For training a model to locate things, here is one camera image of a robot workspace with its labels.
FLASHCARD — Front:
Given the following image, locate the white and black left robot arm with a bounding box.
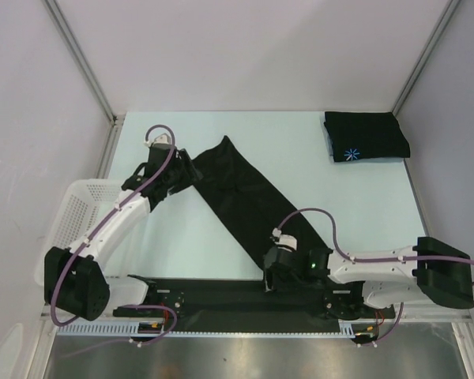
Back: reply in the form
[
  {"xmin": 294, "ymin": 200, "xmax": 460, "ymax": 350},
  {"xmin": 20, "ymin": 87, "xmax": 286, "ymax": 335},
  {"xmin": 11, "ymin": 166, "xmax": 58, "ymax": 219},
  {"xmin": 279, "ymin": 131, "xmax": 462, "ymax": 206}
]
[{"xmin": 43, "ymin": 143, "xmax": 202, "ymax": 321}]

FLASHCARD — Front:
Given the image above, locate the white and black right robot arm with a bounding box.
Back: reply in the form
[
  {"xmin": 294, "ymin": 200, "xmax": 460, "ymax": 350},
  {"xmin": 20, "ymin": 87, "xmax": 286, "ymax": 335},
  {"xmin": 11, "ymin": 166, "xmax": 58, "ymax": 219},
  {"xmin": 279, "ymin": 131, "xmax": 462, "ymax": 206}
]
[{"xmin": 264, "ymin": 235, "xmax": 474, "ymax": 317}]

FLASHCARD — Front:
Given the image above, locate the white slotted cable duct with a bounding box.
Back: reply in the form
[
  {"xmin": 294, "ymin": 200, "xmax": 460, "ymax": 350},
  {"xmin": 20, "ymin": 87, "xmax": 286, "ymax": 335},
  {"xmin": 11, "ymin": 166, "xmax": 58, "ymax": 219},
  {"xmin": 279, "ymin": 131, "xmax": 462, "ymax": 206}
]
[{"xmin": 57, "ymin": 313, "xmax": 378, "ymax": 339}]

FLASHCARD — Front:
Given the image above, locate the right vertical aluminium post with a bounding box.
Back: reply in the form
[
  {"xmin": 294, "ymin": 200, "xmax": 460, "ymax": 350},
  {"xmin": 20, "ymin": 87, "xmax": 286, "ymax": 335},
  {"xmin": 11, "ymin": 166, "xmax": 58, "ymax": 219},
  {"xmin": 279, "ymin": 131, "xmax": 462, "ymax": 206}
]
[{"xmin": 391, "ymin": 0, "xmax": 462, "ymax": 116}]

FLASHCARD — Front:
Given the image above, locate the left vertical aluminium post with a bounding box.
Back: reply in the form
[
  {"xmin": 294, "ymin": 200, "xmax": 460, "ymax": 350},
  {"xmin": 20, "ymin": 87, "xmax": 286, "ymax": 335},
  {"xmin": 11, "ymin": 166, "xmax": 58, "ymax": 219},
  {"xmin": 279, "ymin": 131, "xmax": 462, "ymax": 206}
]
[{"xmin": 42, "ymin": 0, "xmax": 116, "ymax": 125}]

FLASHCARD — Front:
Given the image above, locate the aluminium frame rail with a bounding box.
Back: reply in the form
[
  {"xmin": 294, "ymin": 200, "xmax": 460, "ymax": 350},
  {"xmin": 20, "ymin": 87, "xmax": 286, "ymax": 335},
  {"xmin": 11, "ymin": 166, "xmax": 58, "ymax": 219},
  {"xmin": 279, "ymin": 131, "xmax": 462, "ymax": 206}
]
[{"xmin": 38, "ymin": 303, "xmax": 472, "ymax": 323}]

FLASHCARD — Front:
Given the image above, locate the vertical aluminium post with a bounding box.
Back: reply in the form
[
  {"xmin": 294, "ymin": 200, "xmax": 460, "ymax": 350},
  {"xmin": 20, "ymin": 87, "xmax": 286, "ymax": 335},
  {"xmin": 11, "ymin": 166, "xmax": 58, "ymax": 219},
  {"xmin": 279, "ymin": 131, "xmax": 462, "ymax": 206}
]
[
  {"xmin": 391, "ymin": 0, "xmax": 462, "ymax": 116},
  {"xmin": 42, "ymin": 0, "xmax": 116, "ymax": 125}
]

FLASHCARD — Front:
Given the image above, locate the folded black t shirt with logo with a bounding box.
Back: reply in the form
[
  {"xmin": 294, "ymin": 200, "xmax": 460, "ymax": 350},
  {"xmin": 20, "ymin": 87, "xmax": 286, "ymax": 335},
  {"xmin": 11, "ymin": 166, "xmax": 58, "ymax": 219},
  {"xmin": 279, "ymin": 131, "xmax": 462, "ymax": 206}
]
[{"xmin": 324, "ymin": 111, "xmax": 411, "ymax": 163}]

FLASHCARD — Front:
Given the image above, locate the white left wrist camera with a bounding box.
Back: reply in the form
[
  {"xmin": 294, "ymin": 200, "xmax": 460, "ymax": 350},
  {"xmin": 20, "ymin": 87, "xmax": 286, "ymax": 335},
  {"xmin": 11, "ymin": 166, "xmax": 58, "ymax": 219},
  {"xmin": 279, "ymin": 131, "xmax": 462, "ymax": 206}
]
[{"xmin": 144, "ymin": 133, "xmax": 172, "ymax": 148}]

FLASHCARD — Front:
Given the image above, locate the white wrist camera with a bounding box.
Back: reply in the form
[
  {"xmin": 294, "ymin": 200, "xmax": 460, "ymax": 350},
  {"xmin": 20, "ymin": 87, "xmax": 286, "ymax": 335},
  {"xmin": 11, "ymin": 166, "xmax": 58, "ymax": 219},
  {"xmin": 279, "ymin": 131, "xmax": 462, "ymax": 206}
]
[
  {"xmin": 144, "ymin": 133, "xmax": 172, "ymax": 148},
  {"xmin": 272, "ymin": 228, "xmax": 297, "ymax": 251}
]

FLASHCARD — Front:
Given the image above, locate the white plastic basket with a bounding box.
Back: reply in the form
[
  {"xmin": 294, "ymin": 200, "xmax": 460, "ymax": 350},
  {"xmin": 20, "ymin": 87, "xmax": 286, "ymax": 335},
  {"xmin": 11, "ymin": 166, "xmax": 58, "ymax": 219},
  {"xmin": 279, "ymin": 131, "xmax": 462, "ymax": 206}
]
[{"xmin": 34, "ymin": 178, "xmax": 122, "ymax": 287}]

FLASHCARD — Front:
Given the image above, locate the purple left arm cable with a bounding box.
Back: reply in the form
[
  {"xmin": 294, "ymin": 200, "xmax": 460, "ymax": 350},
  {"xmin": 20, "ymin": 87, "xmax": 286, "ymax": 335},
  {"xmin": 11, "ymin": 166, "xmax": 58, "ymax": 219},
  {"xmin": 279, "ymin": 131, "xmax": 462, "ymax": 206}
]
[{"xmin": 50, "ymin": 124, "xmax": 179, "ymax": 352}]

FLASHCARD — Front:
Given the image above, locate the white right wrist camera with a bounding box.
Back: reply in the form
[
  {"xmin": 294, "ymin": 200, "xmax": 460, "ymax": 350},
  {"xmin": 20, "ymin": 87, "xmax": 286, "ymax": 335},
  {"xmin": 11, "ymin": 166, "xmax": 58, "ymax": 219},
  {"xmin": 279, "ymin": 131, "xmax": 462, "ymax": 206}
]
[{"xmin": 272, "ymin": 228, "xmax": 297, "ymax": 251}]

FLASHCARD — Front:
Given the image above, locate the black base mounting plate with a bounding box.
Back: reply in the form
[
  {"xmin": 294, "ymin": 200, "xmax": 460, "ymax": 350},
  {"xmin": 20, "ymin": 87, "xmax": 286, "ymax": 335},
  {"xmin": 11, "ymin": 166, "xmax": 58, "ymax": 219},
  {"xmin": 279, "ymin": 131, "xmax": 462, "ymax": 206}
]
[{"xmin": 113, "ymin": 278, "xmax": 396, "ymax": 321}]

